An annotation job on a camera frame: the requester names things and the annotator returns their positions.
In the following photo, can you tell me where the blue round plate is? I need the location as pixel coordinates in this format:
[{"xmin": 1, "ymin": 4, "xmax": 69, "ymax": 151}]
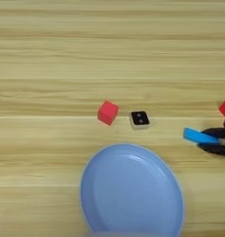
[{"xmin": 80, "ymin": 143, "xmax": 185, "ymax": 237}]

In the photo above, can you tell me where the blue rectangular bar block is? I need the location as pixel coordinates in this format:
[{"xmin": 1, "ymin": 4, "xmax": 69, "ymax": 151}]
[{"xmin": 182, "ymin": 127, "xmax": 221, "ymax": 146}]

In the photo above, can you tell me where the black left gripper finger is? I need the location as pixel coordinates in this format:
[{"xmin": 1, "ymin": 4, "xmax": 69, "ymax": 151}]
[{"xmin": 196, "ymin": 143, "xmax": 225, "ymax": 156}]

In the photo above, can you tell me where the red cube block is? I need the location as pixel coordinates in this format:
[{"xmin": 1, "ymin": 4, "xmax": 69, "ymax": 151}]
[{"xmin": 96, "ymin": 100, "xmax": 119, "ymax": 127}]

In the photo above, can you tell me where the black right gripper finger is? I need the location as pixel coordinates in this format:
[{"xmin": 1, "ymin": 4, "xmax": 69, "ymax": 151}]
[{"xmin": 203, "ymin": 127, "xmax": 225, "ymax": 140}]

